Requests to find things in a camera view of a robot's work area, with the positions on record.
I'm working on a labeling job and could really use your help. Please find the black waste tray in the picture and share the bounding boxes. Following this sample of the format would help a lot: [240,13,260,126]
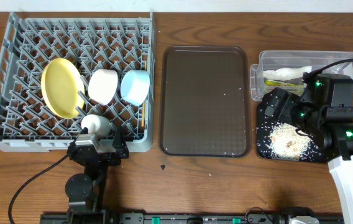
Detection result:
[255,93,331,164]

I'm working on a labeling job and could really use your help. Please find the dark brown serving tray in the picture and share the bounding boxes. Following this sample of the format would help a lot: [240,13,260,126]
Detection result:
[158,46,251,157]

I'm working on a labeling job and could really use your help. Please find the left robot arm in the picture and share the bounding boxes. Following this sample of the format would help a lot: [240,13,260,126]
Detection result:
[65,127,129,224]

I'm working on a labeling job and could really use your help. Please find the light blue bowl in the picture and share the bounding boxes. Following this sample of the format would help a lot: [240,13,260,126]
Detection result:
[121,70,150,106]

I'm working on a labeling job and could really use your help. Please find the yellow plate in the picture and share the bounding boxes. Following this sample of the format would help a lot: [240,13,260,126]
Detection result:
[40,58,85,119]

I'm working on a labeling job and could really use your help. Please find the clear plastic waste bin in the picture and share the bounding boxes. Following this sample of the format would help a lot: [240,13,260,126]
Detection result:
[250,50,353,101]

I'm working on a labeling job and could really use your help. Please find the green orange snack wrapper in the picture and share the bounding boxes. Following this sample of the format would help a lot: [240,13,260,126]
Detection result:
[265,80,304,87]

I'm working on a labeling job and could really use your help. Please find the grey dishwasher rack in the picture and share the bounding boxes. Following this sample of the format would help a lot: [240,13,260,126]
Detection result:
[0,14,155,152]

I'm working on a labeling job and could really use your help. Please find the pink bowl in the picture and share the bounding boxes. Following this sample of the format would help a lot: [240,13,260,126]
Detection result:
[88,69,118,105]

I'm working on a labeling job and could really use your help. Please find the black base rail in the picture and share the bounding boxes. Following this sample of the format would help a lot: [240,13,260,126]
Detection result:
[39,207,344,224]

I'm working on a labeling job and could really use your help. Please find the rice and food scraps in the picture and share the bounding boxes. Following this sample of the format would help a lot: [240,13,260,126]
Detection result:
[259,119,320,162]

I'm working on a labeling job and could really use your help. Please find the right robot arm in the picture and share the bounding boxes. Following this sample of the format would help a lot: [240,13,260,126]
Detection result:
[259,73,353,223]

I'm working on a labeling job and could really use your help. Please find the white cup in rack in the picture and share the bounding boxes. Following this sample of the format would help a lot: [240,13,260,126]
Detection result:
[81,114,111,139]

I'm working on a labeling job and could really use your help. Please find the white napkin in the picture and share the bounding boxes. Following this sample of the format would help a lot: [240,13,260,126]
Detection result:
[262,66,312,81]

